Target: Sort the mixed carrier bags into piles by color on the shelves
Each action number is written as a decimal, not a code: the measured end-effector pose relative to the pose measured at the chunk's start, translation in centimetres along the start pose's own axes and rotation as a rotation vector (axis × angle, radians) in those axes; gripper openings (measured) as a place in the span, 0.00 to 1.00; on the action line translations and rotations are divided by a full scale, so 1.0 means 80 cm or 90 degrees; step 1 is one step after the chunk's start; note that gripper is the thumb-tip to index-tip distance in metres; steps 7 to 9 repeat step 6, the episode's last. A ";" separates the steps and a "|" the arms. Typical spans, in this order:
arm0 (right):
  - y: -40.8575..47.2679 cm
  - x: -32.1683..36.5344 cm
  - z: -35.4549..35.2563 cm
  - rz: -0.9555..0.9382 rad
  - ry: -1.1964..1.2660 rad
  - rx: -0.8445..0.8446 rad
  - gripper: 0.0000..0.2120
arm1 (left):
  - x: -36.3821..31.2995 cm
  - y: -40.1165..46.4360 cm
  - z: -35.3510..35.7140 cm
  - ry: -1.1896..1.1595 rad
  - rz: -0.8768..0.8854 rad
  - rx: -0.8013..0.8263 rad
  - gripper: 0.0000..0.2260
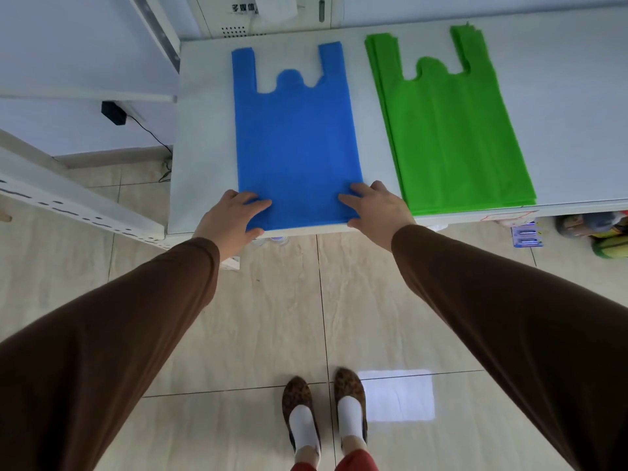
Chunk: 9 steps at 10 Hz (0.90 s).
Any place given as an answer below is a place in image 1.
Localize person's left forearm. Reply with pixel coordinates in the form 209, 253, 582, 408
0, 237, 220, 471

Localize black power adapter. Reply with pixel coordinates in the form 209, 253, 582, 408
101, 101, 128, 126

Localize white appliance with vent holes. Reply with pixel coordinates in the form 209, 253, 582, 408
195, 0, 340, 41

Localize white shelf board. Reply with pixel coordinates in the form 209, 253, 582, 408
0, 0, 181, 104

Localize blue blister packet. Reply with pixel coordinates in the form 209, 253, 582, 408
510, 221, 544, 249

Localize blue non-woven vest bag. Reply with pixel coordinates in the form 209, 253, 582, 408
231, 42, 365, 232

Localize white paper sheet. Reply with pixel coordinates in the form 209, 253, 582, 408
254, 0, 299, 23

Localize white sock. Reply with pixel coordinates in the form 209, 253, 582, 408
288, 404, 321, 449
337, 395, 364, 439

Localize colourful packaged goods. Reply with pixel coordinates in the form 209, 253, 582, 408
554, 210, 628, 259

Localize stack of green vest bags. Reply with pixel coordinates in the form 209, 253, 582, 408
364, 23, 537, 217

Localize black cable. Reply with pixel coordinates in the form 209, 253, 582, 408
125, 114, 174, 185

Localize white perforated shelf rail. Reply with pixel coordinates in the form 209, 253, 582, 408
0, 127, 170, 249

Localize person's right hand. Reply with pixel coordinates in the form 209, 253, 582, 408
338, 180, 417, 253

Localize leopard print shoe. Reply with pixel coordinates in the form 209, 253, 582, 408
282, 376, 323, 455
333, 367, 369, 447

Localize person's right forearm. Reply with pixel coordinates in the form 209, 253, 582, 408
391, 224, 628, 471

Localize red trousers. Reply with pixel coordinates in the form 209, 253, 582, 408
290, 448, 379, 471

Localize person's left hand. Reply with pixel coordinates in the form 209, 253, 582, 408
193, 189, 272, 262

